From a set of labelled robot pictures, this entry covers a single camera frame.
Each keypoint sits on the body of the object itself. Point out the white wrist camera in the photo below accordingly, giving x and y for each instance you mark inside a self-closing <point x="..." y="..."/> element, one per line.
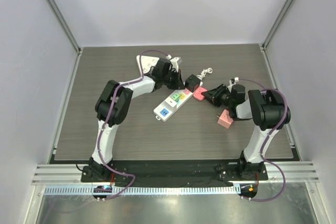
<point x="175" y="61"/>
<point x="232" y="82"/>

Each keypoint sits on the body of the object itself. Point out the white power strip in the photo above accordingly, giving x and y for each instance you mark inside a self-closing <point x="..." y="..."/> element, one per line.
<point x="163" y="111"/>

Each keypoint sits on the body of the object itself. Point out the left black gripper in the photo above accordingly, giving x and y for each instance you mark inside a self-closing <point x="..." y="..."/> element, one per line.
<point x="178" y="83"/>

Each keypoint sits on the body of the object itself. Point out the white triangular socket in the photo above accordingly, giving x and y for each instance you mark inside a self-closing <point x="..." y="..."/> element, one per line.
<point x="146" y="63"/>

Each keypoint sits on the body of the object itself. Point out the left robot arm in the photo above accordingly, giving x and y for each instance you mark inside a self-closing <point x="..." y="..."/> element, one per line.
<point x="113" y="105"/>

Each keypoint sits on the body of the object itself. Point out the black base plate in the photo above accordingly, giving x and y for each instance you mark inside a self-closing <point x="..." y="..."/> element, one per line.
<point x="173" y="170"/>

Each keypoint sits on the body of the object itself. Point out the white charger plug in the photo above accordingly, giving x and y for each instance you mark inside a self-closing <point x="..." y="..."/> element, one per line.
<point x="170" y="102"/>

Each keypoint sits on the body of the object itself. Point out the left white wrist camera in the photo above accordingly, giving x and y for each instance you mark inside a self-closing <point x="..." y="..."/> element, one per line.
<point x="175" y="61"/>

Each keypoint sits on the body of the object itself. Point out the slotted cable duct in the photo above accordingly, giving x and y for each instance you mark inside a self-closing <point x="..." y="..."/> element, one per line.
<point x="95" y="190"/>

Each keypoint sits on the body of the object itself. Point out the small pink cube plug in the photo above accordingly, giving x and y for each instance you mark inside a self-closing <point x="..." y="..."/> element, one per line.
<point x="198" y="94"/>

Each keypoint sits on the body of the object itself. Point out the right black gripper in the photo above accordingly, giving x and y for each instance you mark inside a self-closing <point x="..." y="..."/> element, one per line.
<point x="218" y="96"/>

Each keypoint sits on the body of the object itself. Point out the right aluminium frame post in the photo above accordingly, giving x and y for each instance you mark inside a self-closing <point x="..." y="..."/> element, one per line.
<point x="279" y="19"/>

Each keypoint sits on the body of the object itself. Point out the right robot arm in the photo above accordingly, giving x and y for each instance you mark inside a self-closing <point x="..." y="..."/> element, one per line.
<point x="269" y="112"/>

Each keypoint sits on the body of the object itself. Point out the aluminium front rail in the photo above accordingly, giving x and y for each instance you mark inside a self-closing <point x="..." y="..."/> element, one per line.
<point x="54" y="174"/>

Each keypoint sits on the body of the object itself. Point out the aluminium frame post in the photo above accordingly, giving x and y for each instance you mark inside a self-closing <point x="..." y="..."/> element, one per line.
<point x="279" y="19"/>
<point x="62" y="22"/>

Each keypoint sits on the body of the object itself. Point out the left aluminium frame post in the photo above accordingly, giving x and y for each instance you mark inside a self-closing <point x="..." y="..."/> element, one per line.
<point x="62" y="22"/>

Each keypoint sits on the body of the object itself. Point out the black cube plug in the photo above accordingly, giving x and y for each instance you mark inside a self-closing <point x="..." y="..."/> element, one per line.
<point x="192" y="83"/>

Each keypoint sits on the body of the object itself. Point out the green cube plug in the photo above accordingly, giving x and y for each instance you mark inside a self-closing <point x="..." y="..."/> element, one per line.
<point x="176" y="96"/>

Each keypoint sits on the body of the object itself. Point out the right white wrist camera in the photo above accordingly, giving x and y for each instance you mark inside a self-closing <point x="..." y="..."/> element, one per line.
<point x="232" y="82"/>

